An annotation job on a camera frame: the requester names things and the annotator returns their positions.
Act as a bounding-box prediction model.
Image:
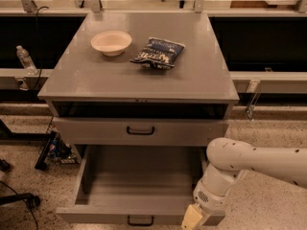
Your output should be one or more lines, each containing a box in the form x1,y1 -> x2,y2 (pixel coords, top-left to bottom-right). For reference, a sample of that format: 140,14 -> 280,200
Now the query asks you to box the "grey drawer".
54,118 -> 228,147
56,145 -> 226,227

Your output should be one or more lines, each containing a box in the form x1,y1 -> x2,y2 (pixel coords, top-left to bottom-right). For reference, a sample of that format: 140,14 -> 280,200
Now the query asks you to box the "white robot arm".
181,138 -> 307,230

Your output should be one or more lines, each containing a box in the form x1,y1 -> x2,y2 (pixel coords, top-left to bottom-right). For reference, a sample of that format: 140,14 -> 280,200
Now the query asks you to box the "grey metal drawer cabinet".
37,11 -> 240,168

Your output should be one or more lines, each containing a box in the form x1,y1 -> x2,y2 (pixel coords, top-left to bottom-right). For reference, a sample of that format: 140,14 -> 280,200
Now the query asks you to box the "black stand with electronics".
35,131 -> 77,171

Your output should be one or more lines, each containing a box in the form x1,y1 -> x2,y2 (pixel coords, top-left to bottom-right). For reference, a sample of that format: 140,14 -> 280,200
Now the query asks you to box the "black caster leg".
0,193 -> 40,209

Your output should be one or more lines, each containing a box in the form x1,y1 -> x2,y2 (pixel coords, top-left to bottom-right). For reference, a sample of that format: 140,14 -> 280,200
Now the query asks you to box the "blue chip bag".
131,37 -> 185,70

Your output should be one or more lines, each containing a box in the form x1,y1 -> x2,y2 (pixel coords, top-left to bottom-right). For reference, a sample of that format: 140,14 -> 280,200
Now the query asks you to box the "white paper bowl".
91,31 -> 132,57

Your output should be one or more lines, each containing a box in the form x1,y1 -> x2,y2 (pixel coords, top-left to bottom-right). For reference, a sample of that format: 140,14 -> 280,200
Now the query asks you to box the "clear plastic water bottle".
16,45 -> 37,76

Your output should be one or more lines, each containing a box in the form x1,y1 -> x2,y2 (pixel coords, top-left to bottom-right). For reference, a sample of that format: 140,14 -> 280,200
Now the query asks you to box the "black cable on rail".
29,5 -> 50,91

